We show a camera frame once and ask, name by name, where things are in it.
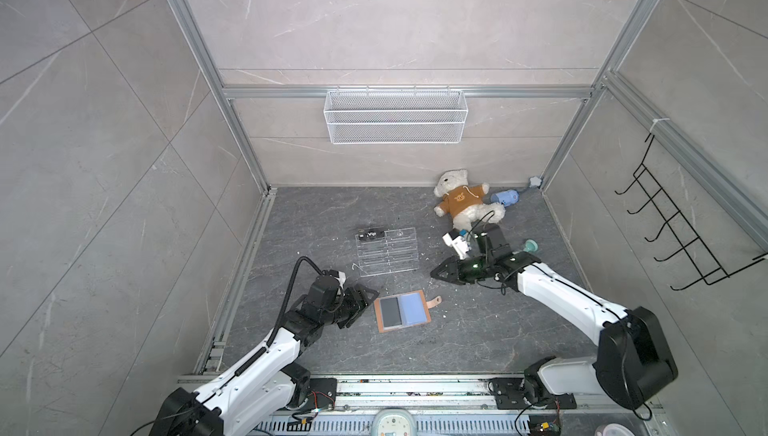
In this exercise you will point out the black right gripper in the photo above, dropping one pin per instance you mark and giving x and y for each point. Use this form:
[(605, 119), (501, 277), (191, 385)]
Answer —
[(453, 266)]

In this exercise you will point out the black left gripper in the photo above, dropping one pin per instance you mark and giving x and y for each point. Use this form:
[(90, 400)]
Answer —
[(367, 301)]

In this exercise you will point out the dark grey credit card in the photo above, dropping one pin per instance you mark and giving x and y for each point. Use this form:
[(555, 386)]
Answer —
[(390, 312)]

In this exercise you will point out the clear plastic card sleeves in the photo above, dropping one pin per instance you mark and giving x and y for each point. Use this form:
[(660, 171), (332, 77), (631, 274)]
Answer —
[(414, 310)]

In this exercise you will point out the clear acrylic tiered holder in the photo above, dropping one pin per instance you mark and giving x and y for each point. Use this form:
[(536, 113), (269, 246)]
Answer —
[(396, 253)]

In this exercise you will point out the black credit card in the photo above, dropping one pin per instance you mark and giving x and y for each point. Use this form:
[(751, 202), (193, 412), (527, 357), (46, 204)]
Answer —
[(371, 234)]

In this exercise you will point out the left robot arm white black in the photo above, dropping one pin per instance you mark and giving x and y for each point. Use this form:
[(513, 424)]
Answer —
[(268, 378)]

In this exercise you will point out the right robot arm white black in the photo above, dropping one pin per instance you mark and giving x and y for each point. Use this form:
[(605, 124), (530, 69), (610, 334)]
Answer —
[(633, 361)]

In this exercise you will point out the white teddy bear brown shirt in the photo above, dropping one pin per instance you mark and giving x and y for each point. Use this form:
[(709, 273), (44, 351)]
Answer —
[(465, 204)]

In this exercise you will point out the blue cat-shaped toy device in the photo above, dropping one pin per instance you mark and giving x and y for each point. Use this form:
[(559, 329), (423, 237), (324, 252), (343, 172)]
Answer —
[(506, 198)]

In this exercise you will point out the white round timer device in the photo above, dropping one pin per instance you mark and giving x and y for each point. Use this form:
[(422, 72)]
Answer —
[(393, 422)]

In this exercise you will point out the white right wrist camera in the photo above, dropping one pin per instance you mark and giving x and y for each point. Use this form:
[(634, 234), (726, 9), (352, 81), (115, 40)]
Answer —
[(459, 242)]

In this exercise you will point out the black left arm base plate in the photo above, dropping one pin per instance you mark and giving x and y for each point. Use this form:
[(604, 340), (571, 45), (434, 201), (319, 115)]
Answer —
[(316, 394)]

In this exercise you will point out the aluminium rail front frame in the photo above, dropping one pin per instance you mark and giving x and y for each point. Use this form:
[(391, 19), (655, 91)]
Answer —
[(453, 404)]

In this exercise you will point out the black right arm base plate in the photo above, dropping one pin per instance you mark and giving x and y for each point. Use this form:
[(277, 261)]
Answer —
[(519, 392)]

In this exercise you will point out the white wire mesh basket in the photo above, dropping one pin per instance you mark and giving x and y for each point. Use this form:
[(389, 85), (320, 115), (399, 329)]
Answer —
[(395, 116)]

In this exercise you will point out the black wire hook rack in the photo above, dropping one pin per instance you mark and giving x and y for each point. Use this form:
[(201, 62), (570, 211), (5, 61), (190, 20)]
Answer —
[(708, 268)]

